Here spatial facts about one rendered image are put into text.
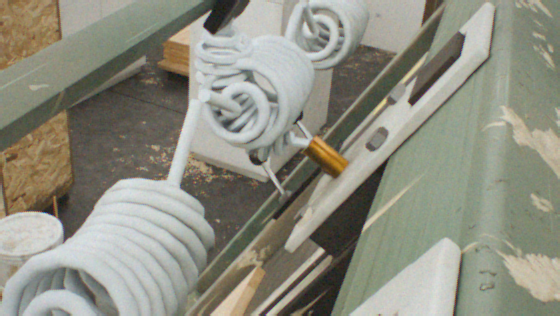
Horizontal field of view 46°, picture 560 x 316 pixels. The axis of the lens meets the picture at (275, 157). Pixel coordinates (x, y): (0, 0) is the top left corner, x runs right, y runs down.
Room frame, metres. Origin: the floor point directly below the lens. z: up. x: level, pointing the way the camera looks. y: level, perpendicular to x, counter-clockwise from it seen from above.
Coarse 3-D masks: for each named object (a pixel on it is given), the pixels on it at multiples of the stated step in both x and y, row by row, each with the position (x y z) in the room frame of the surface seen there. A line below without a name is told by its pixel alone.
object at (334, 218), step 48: (240, 0) 0.40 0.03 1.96; (240, 48) 0.43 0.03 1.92; (480, 48) 0.34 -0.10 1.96; (240, 96) 0.40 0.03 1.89; (432, 96) 0.34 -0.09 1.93; (288, 144) 0.42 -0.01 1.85; (384, 144) 0.35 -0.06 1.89; (336, 192) 0.36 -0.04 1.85; (288, 240) 0.37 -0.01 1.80; (336, 240) 0.38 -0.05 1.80; (288, 288) 0.42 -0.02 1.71; (336, 288) 0.37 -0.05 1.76
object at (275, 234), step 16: (416, 64) 1.00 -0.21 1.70; (320, 176) 0.99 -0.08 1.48; (304, 192) 1.00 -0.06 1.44; (288, 208) 1.01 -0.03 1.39; (272, 224) 1.02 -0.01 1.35; (288, 224) 1.01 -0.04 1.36; (256, 240) 1.04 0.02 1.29; (272, 240) 1.01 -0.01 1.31; (240, 256) 1.06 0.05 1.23; (256, 256) 1.02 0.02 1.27; (224, 272) 1.08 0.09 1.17; (240, 272) 1.03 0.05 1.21; (208, 288) 1.10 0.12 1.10; (224, 288) 1.04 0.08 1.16; (208, 304) 1.05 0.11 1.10
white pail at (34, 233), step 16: (0, 224) 2.22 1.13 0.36; (16, 224) 2.23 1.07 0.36; (32, 224) 2.24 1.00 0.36; (48, 224) 2.25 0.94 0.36; (0, 240) 2.12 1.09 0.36; (16, 240) 2.11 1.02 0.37; (32, 240) 2.14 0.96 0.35; (48, 240) 2.15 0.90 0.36; (0, 256) 2.03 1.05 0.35; (16, 256) 2.02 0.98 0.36; (32, 256) 2.04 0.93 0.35; (0, 272) 2.06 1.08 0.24
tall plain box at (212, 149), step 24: (264, 0) 3.33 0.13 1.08; (288, 0) 3.33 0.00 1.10; (192, 24) 3.49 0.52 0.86; (240, 24) 3.37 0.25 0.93; (264, 24) 3.31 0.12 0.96; (192, 48) 3.49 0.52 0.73; (216, 48) 3.43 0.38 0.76; (192, 72) 3.49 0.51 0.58; (192, 96) 3.49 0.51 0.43; (312, 96) 3.77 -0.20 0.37; (312, 120) 3.82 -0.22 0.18; (192, 144) 3.49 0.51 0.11; (216, 144) 3.42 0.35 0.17; (240, 168) 3.37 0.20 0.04
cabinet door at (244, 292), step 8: (256, 272) 0.92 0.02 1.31; (264, 272) 0.93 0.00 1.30; (248, 280) 0.90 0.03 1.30; (256, 280) 0.90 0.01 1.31; (240, 288) 0.91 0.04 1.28; (248, 288) 0.88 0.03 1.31; (232, 296) 0.91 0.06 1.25; (240, 296) 0.86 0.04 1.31; (248, 296) 0.86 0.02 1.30; (224, 304) 0.92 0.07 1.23; (232, 304) 0.86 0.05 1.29; (240, 304) 0.84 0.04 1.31; (248, 304) 0.85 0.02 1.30; (216, 312) 0.93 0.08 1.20; (224, 312) 0.86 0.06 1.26; (232, 312) 0.81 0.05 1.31; (240, 312) 0.82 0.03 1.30
